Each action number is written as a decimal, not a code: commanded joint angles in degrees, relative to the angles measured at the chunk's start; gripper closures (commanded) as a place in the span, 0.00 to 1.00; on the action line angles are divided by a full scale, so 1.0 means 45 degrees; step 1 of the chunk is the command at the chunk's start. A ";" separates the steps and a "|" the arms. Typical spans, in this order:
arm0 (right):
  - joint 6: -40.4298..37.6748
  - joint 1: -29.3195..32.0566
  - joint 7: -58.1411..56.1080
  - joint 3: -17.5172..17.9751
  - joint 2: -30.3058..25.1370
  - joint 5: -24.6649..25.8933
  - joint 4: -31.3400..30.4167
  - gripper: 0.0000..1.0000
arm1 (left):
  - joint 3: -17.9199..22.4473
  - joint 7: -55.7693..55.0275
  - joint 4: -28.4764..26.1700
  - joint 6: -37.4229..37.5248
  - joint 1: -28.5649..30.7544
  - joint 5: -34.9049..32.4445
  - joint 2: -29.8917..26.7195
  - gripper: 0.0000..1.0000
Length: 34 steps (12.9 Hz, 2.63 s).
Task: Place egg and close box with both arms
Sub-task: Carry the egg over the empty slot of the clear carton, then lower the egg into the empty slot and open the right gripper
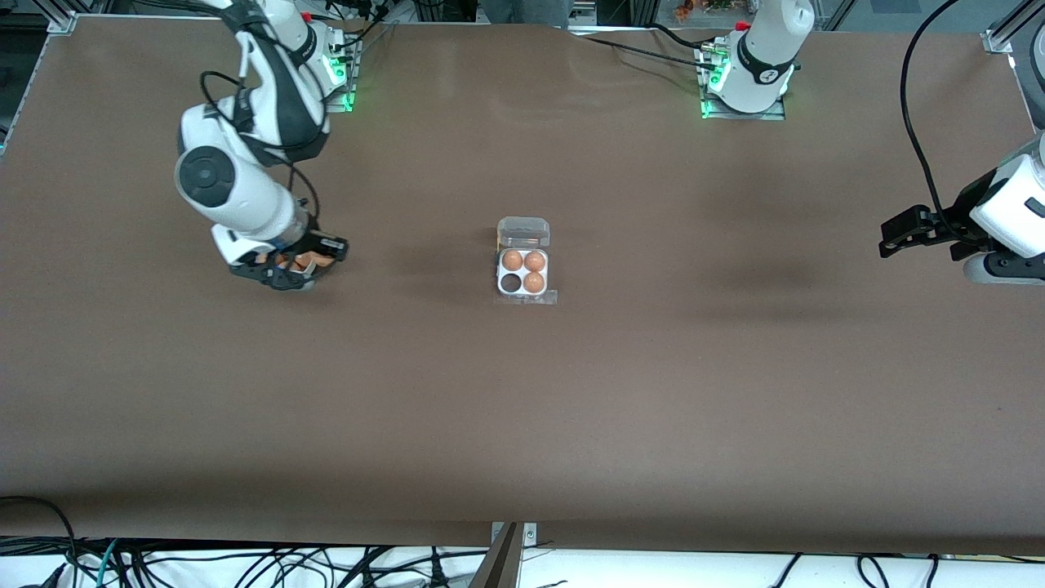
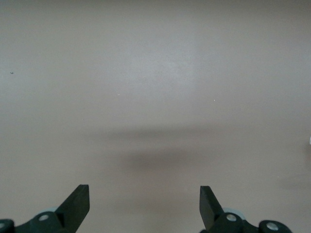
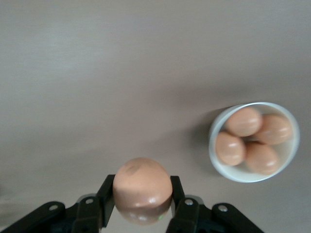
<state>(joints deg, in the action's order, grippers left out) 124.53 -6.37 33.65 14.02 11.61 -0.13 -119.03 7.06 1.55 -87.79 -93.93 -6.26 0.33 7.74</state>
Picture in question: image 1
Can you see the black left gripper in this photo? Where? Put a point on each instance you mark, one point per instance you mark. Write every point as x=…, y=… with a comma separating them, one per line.
x=966, y=202

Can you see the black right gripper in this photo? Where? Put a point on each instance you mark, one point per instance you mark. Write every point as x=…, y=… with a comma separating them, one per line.
x=313, y=242

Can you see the brown egg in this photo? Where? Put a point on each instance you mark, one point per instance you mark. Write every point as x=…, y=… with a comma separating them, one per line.
x=268, y=259
x=535, y=261
x=314, y=262
x=512, y=260
x=534, y=282

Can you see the clear plastic egg box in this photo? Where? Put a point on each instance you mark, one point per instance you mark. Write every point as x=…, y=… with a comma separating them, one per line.
x=523, y=233

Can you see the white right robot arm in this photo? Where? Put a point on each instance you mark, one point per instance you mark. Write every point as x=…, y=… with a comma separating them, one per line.
x=237, y=196

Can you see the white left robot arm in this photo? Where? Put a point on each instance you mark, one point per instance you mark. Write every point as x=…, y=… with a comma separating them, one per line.
x=763, y=57

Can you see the small orange object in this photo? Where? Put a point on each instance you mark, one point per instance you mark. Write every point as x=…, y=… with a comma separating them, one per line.
x=683, y=10

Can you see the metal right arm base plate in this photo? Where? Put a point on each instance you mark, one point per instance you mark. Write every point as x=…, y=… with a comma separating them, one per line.
x=347, y=102

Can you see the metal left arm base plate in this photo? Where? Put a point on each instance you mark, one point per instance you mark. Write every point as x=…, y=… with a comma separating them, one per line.
x=743, y=116

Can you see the aluminium frame corner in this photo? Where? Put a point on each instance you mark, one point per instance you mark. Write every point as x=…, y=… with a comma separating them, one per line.
x=65, y=23
x=998, y=41

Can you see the small metal bracket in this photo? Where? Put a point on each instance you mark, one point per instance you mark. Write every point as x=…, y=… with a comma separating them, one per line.
x=531, y=535

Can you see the dark camera pole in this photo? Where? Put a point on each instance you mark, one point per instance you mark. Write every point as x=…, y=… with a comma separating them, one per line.
x=500, y=567

